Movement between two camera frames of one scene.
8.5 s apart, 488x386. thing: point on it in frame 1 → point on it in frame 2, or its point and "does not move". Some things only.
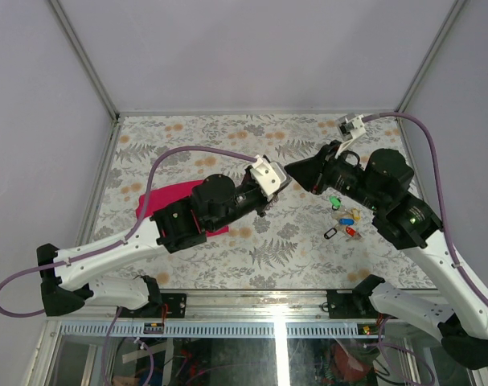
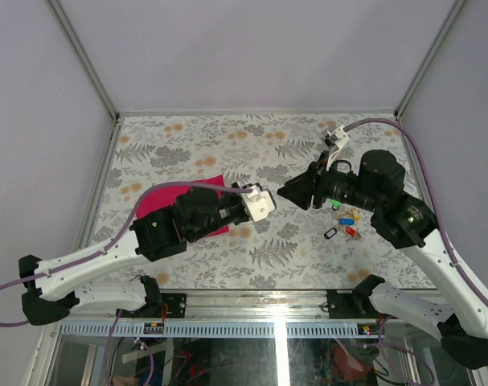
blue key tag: (346, 221) does not move
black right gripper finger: (317, 184) → (303, 198)
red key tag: (350, 231) does not move
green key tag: (335, 203) does not move
